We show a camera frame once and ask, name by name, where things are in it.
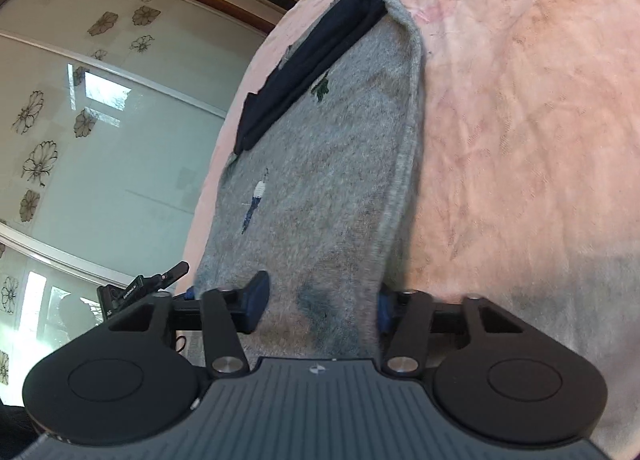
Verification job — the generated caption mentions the floral frosted glass sliding door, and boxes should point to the floral frosted glass sliding door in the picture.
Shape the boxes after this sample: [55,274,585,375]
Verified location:
[0,0,275,393]

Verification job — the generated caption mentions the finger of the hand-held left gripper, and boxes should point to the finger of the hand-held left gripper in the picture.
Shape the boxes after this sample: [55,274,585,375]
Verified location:
[156,261,191,288]

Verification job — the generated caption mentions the pink fleece blanket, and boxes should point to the pink fleece blanket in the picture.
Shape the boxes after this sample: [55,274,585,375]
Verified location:
[182,0,640,447]

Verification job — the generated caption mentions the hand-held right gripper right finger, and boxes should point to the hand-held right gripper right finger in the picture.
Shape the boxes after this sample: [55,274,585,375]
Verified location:
[376,288,527,377]

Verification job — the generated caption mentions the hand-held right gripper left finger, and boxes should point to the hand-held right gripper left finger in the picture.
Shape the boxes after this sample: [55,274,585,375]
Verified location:
[106,270,271,379]

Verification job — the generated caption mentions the grey knit sweater navy trim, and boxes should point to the grey knit sweater navy trim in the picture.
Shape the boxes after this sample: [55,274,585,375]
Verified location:
[192,0,432,359]

